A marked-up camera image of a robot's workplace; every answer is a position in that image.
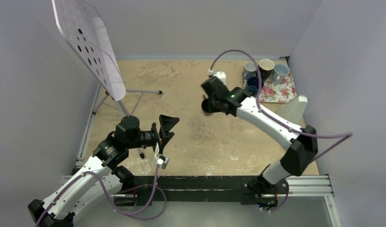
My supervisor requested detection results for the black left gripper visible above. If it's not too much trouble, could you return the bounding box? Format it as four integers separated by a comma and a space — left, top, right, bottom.
127, 115, 179, 154

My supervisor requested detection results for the brown mug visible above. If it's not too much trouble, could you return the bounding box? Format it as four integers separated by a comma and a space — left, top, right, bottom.
201, 99, 214, 116

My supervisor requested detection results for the dark blue mug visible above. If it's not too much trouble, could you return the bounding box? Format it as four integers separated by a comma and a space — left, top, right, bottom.
244, 76, 264, 96

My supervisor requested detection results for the grey mug with lettering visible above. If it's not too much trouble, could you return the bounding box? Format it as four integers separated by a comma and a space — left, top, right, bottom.
242, 62, 257, 80

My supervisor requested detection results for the black mug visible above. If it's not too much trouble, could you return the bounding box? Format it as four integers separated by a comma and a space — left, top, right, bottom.
258, 59, 274, 82

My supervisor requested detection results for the light grey mug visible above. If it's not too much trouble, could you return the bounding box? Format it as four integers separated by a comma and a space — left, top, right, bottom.
270, 63, 290, 84

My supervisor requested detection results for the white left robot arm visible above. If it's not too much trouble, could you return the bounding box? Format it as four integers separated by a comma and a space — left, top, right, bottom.
28, 114, 180, 227

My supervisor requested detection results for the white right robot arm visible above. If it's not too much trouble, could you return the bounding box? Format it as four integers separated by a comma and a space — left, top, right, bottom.
201, 76, 317, 192

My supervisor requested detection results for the lilac tripod stand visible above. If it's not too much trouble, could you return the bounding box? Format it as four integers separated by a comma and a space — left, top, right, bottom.
92, 89, 163, 159

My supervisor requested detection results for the floral tray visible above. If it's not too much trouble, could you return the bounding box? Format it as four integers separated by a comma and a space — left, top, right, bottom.
242, 74, 297, 103

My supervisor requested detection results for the white box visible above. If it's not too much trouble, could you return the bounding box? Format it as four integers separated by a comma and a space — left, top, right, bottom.
276, 96, 308, 125

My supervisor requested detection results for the perforated calibration board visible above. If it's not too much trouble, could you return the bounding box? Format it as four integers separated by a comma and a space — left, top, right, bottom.
52, 0, 126, 101

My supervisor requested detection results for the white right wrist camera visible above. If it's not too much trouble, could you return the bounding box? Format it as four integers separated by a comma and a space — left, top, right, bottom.
208, 70, 227, 85

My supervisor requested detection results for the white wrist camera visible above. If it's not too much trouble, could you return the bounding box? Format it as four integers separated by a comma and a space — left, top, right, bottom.
208, 70, 227, 85
154, 143, 170, 169

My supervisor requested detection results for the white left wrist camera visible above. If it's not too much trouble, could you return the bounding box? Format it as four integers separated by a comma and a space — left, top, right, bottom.
154, 143, 170, 169

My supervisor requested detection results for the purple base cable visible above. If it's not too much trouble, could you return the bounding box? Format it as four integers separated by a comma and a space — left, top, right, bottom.
113, 183, 167, 220

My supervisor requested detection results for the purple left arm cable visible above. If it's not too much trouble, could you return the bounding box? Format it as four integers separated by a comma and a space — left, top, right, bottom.
34, 164, 161, 227

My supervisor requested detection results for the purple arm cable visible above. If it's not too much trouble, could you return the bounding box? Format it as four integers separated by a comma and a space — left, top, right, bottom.
210, 49, 353, 162
34, 164, 161, 227

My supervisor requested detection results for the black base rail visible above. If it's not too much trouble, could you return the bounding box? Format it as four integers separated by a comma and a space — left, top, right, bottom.
114, 175, 289, 209

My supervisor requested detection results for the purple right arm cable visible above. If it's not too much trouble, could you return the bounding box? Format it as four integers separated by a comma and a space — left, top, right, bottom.
210, 49, 353, 162

